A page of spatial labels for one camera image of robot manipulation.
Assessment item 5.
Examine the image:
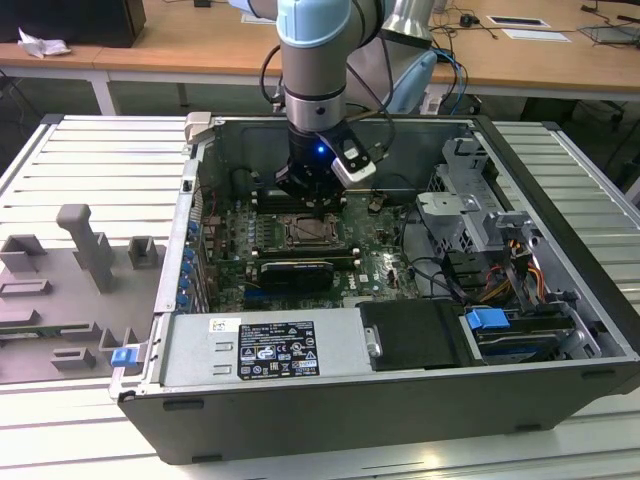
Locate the black RAM slot row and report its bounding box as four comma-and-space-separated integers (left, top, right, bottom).
253, 191, 349, 212
253, 246, 361, 262

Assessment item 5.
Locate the CPU socket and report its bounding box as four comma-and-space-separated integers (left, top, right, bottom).
281, 213, 347, 250

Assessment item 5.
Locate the grey case latch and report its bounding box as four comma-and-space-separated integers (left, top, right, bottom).
183, 110, 217, 147

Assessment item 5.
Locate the black graphics card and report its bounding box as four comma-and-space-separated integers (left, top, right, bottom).
256, 258, 336, 292

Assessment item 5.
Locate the green motherboard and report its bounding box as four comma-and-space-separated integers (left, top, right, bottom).
207, 195, 427, 312

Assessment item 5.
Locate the wooden desk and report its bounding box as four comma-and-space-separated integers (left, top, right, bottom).
0, 0, 640, 117

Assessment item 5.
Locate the silver drive cage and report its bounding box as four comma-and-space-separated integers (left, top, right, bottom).
414, 136, 542, 257

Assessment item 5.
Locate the black plastic shroud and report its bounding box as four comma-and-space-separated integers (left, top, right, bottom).
359, 299, 474, 372

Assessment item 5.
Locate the grey power supply unit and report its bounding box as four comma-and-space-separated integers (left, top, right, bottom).
159, 306, 375, 387

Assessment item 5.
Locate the blue disk carrier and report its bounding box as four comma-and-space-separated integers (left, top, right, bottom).
464, 308, 509, 332

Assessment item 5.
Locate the black computer box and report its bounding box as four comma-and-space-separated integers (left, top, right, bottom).
0, 0, 148, 49

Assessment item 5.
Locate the blue case latch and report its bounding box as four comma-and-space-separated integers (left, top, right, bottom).
110, 347, 138, 369

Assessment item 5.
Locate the black open PC case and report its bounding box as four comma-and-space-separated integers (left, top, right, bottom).
108, 112, 640, 466

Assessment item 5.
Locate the crumpled white paper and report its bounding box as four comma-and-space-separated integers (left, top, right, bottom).
17, 26, 72, 59

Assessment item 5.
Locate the grey parts rack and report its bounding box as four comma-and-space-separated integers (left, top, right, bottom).
0, 202, 169, 386

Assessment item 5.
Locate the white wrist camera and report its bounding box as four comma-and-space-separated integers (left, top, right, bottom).
319, 130, 378, 185

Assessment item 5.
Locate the blue cable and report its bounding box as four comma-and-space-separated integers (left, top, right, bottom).
433, 45, 470, 119

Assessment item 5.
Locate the black wire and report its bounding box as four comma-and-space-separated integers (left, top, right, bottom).
399, 204, 469, 304

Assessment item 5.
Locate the silver power supply handle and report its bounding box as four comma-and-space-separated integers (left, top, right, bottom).
363, 324, 384, 357

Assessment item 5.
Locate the yellow red wire bundle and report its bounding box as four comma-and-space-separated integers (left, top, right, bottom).
481, 238, 545, 302

